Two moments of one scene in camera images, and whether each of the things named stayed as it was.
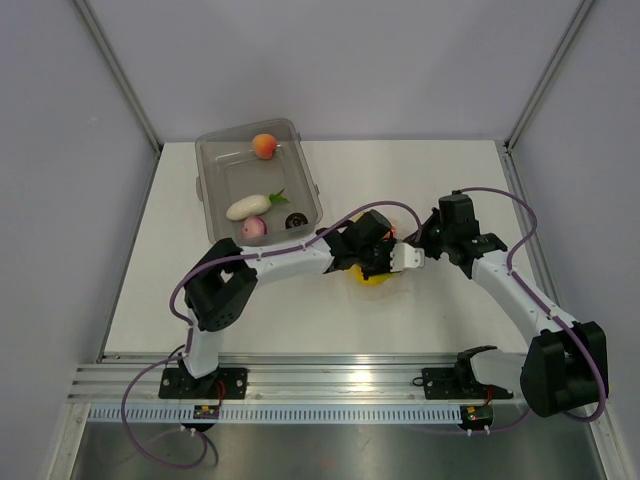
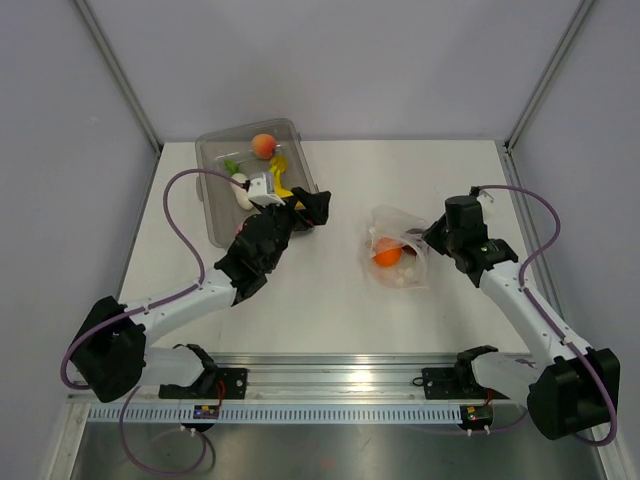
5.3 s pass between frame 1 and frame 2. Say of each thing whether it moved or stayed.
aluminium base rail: stayed
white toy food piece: moved
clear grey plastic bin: stayed
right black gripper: stayed
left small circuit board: stayed
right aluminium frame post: stayed
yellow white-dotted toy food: moved
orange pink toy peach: stayed
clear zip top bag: moved
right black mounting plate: stayed
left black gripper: moved
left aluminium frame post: stayed
